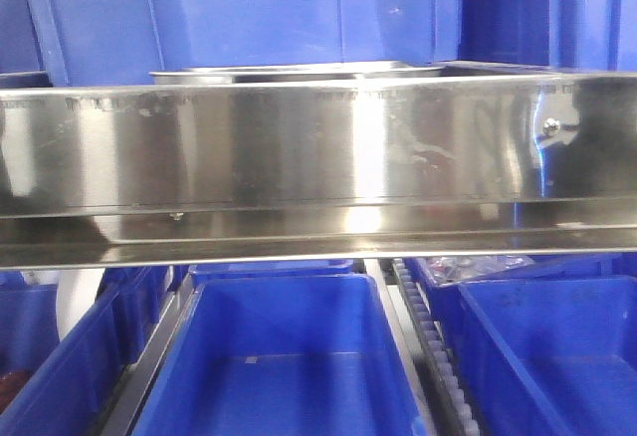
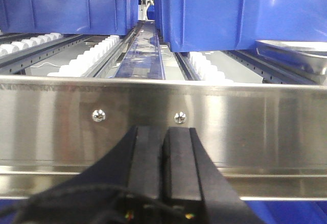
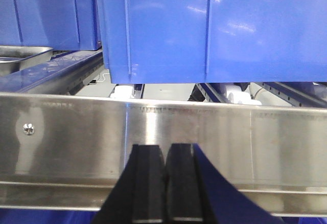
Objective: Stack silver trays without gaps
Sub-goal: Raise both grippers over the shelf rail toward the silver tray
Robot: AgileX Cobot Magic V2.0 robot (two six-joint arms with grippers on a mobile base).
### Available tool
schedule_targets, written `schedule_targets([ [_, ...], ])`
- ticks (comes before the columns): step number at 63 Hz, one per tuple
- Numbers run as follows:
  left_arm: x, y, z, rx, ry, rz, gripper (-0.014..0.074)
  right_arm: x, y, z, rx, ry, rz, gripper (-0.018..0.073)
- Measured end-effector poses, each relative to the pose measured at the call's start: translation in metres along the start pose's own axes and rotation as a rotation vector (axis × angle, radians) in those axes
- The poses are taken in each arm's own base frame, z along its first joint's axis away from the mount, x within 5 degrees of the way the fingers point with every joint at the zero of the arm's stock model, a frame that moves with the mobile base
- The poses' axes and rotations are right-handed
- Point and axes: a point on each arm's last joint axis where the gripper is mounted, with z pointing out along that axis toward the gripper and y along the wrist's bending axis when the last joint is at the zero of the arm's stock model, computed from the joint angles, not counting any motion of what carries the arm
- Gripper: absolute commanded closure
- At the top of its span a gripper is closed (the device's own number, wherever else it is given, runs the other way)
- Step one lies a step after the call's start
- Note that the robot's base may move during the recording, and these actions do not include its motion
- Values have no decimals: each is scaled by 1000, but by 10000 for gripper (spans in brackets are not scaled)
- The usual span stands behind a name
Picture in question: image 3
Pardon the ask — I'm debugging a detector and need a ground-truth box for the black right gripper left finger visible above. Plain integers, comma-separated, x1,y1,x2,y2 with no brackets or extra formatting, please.
92,145,166,223

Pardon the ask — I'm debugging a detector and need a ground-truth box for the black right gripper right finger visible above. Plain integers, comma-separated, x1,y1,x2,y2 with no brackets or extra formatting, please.
166,143,281,223

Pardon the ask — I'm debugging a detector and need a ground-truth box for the silver metal tray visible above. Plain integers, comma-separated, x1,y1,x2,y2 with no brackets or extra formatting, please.
1,45,53,76

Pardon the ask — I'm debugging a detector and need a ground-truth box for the white roller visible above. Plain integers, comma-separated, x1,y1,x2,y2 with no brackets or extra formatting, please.
224,85,262,105

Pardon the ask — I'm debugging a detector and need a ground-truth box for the blue metal rack beam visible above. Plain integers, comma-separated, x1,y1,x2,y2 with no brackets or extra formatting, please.
1,49,103,95

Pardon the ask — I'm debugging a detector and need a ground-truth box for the large blue upper bin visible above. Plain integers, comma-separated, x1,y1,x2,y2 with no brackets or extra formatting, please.
98,0,326,83

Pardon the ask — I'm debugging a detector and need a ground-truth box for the blue upper bin left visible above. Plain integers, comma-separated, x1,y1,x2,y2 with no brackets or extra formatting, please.
1,0,101,51

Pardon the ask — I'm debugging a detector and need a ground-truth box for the stainless steel shelf rail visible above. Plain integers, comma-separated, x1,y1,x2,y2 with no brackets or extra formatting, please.
1,93,326,217

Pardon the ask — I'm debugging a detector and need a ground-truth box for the screw in steel rail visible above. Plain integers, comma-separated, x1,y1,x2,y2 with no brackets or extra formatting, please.
22,123,35,136

